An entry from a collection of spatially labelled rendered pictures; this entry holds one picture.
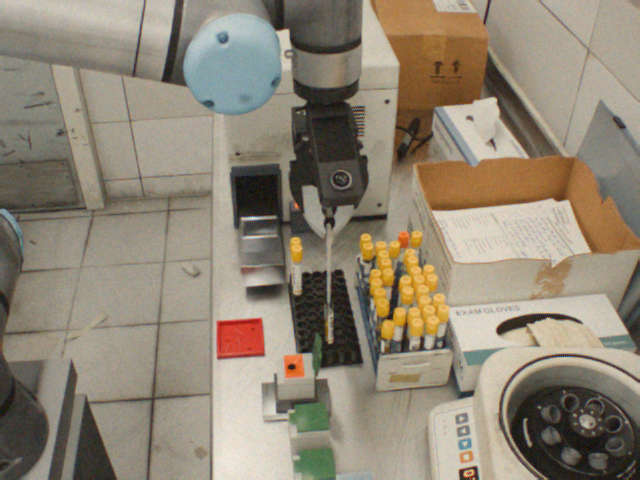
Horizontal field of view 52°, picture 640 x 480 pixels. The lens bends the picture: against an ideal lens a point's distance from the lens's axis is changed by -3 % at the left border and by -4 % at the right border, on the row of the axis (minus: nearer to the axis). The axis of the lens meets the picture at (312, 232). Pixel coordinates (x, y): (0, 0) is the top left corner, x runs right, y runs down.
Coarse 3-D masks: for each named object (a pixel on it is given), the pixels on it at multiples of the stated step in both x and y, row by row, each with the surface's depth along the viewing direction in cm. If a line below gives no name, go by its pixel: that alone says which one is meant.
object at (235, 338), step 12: (216, 324) 100; (228, 324) 101; (240, 324) 101; (252, 324) 101; (216, 336) 98; (228, 336) 99; (240, 336) 99; (252, 336) 99; (216, 348) 97; (228, 348) 97; (240, 348) 97; (252, 348) 97
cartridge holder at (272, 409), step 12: (264, 384) 91; (276, 384) 88; (324, 384) 91; (264, 396) 89; (276, 396) 87; (324, 396) 89; (264, 408) 88; (276, 408) 87; (288, 408) 87; (264, 420) 88
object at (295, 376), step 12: (276, 360) 87; (288, 360) 86; (300, 360) 86; (288, 372) 85; (300, 372) 85; (312, 372) 85; (288, 384) 84; (300, 384) 85; (312, 384) 85; (288, 396) 86; (300, 396) 86; (312, 396) 86
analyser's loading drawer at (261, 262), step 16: (240, 208) 116; (256, 208) 116; (272, 208) 116; (240, 224) 113; (256, 224) 110; (272, 224) 110; (240, 240) 110; (256, 240) 106; (272, 240) 107; (240, 256) 107; (256, 256) 107; (272, 256) 107; (240, 272) 103; (256, 272) 103; (272, 272) 103
